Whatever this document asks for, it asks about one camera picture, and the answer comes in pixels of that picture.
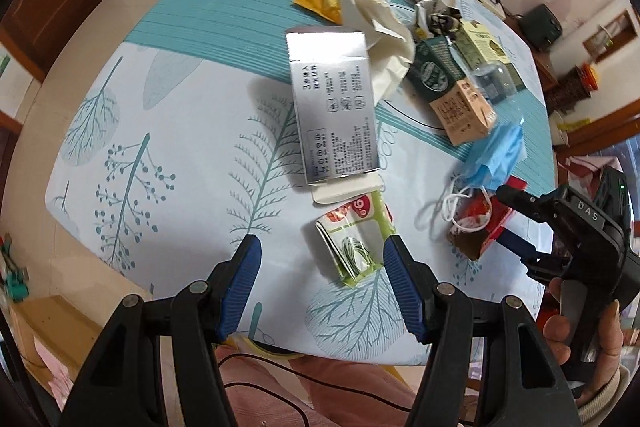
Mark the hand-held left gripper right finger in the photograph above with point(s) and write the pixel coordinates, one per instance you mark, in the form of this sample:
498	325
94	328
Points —
402	287

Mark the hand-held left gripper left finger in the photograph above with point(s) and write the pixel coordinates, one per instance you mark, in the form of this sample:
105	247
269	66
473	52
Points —
242	287

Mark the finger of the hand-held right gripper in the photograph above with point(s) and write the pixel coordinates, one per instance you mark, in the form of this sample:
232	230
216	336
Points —
545	264
525	204

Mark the torn red cardboard box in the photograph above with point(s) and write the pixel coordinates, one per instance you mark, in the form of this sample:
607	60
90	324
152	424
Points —
475	217

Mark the blue face mask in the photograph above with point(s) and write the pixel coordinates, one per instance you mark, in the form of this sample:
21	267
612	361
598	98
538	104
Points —
495	152

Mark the dark trash bin yellow rim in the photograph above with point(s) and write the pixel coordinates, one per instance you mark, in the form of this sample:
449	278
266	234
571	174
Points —
272	353

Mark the green and red wrapper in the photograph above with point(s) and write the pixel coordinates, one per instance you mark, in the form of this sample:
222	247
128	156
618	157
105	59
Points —
350	227

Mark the small brown carton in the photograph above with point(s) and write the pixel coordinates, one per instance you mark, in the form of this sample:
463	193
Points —
462	112

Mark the cream and green cardboard box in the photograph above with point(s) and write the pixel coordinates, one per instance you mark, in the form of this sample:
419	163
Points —
482	39

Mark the silver cardboard box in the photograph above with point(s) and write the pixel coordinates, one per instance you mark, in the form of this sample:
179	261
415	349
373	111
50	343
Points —
335	107

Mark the person's right forearm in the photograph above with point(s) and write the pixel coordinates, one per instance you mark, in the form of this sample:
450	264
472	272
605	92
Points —
607	394

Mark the person's right hand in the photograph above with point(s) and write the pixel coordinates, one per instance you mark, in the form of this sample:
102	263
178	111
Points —
554	322

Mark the dark brown basket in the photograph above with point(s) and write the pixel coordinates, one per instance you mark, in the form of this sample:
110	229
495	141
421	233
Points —
567	94

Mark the person's pink pants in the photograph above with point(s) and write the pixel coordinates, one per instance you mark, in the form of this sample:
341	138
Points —
280	402

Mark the clear plastic bottle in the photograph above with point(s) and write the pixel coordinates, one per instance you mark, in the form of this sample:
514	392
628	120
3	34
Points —
492	82

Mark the dark green cardboard box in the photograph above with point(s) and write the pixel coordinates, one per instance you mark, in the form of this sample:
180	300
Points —
432	72

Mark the dark green bag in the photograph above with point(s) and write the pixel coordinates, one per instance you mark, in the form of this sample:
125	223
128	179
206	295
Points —
540	27

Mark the leaf-print tablecloth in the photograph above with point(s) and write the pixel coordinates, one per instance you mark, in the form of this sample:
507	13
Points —
175	107

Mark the crumpled black and white wrapper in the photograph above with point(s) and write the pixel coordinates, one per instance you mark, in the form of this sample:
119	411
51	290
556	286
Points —
440	19

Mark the crumpled white paper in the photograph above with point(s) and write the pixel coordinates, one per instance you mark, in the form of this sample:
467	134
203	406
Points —
385	42

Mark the framed wall niche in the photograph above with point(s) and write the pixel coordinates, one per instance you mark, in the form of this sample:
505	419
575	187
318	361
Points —
610	34

